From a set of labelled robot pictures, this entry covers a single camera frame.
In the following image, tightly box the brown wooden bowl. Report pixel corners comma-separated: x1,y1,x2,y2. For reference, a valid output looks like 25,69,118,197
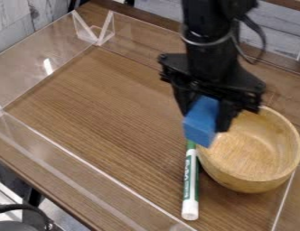
197,106,300,193

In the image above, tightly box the clear acrylic tray wall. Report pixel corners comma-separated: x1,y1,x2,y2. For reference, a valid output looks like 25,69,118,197
0,5,300,231

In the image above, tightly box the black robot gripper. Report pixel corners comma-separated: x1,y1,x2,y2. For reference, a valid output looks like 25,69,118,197
157,37,267,133

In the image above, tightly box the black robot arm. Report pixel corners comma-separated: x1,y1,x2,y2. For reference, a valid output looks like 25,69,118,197
158,0,268,132

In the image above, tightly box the black equipment under table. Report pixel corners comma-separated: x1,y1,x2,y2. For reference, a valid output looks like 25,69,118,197
0,204,55,231

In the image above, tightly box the green white marker pen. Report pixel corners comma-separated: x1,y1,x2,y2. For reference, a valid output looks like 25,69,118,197
181,141,198,221

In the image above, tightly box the blue foam block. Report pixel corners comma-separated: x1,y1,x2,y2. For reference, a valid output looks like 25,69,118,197
182,97,218,148

